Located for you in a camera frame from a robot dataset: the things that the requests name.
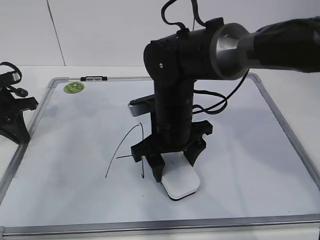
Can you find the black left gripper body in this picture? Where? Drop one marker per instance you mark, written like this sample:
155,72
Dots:
12,110

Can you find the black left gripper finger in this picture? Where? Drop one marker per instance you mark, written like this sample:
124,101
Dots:
15,132

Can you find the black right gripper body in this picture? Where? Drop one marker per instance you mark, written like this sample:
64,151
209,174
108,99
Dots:
152,145

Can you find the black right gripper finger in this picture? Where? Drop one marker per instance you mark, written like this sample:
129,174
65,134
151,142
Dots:
157,164
194,150

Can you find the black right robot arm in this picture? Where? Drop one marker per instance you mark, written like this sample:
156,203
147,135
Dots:
219,51

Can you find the black and clear frame clip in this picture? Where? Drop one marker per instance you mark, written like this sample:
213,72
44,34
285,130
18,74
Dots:
93,78

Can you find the white board with aluminium frame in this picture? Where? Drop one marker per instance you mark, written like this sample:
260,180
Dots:
77,177

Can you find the white board eraser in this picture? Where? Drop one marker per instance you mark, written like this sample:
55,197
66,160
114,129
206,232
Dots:
179,179

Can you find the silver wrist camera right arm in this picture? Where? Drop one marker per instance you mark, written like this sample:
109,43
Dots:
141,106

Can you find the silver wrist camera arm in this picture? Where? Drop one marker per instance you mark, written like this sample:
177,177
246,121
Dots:
141,106
10,78

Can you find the round green magnet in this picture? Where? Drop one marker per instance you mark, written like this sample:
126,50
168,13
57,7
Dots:
74,88

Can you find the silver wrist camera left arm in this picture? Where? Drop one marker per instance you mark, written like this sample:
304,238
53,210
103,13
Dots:
10,78

